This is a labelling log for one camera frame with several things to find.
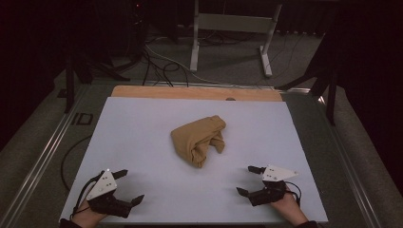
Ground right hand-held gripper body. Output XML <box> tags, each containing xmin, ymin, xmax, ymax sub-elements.
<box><xmin>248</xmin><ymin>164</ymin><xmax>298</xmax><ymax>207</ymax></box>

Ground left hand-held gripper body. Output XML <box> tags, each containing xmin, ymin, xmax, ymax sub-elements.
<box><xmin>86</xmin><ymin>169</ymin><xmax>134</xmax><ymax>219</ymax></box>

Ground tan pants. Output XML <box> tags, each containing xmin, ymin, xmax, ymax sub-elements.
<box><xmin>170</xmin><ymin>114</ymin><xmax>227</xmax><ymax>169</ymax></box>

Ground person's left hand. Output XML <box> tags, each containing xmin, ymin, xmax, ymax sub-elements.
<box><xmin>71</xmin><ymin>205</ymin><xmax>108</xmax><ymax>228</ymax></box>

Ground person's right hand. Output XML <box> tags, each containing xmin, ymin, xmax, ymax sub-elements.
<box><xmin>270</xmin><ymin>189</ymin><xmax>309</xmax><ymax>226</ymax></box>

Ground black stand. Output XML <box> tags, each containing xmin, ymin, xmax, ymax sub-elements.
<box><xmin>274</xmin><ymin>29</ymin><xmax>339</xmax><ymax>126</ymax></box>
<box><xmin>64</xmin><ymin>51</ymin><xmax>131</xmax><ymax>114</ymax></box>

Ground wooden table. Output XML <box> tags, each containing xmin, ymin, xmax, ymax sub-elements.
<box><xmin>110</xmin><ymin>85</ymin><xmax>283</xmax><ymax>103</ymax></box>

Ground white metal stand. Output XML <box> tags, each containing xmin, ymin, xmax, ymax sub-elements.
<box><xmin>189</xmin><ymin>0</ymin><xmax>283</xmax><ymax>78</ymax></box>

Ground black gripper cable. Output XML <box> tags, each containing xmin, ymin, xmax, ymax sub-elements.
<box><xmin>69</xmin><ymin>172</ymin><xmax>106</xmax><ymax>220</ymax></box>
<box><xmin>283</xmin><ymin>180</ymin><xmax>302</xmax><ymax>207</ymax></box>

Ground thin black floor cable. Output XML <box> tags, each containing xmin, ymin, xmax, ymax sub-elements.
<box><xmin>60</xmin><ymin>135</ymin><xmax>93</xmax><ymax>192</ymax></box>

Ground aluminium floor rail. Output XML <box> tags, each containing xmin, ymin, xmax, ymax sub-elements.
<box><xmin>317</xmin><ymin>94</ymin><xmax>383</xmax><ymax>228</ymax></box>
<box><xmin>0</xmin><ymin>85</ymin><xmax>90</xmax><ymax>228</ymax></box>

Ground black floor cable bundle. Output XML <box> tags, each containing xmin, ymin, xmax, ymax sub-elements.
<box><xmin>141</xmin><ymin>47</ymin><xmax>191</xmax><ymax>88</ymax></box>

